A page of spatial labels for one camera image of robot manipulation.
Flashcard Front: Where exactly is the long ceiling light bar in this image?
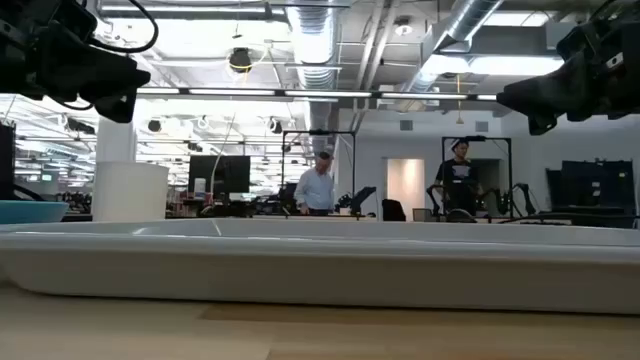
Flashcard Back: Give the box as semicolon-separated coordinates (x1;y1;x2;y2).
135;87;499;102

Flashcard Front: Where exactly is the black office chair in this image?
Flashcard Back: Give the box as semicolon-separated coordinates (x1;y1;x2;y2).
381;198;407;222

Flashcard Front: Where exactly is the white mug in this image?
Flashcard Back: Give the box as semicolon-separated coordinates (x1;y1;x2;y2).
91;161;170;223

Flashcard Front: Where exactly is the silver ventilation duct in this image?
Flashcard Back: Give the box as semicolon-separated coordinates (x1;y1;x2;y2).
399;0;504;94
285;0;342;151

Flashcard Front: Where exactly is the black computer monitor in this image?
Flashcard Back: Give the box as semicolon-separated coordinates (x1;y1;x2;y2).
188;155;251;202

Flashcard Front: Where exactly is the black metal frame rig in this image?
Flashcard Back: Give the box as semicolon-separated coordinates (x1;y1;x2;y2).
441;135;514;219
281;129;357;217

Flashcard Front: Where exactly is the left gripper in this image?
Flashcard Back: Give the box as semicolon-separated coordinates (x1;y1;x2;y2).
0;0;151;124

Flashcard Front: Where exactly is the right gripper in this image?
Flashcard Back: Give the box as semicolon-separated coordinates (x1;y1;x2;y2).
497;0;640;136

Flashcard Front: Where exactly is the black upright panel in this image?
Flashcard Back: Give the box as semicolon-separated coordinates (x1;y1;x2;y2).
0;122;16;201

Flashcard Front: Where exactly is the person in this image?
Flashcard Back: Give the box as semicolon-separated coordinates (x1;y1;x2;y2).
433;138;482;217
293;151;335;217

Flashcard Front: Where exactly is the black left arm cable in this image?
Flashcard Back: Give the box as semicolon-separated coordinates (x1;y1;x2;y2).
87;0;160;55

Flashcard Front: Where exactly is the blue round plate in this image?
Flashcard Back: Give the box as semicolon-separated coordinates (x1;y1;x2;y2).
0;200;70;225

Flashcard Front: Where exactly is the white pillar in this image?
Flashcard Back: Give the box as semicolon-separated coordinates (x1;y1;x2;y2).
94;115;138;164

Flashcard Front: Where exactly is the grey plastic tray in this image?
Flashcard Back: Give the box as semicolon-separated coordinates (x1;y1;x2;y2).
0;218;640;316

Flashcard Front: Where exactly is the black ceiling device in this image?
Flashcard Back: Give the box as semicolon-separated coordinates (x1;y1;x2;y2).
228;47;253;74

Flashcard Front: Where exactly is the black monitor bank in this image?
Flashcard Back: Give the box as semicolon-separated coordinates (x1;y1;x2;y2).
545;159;637;229

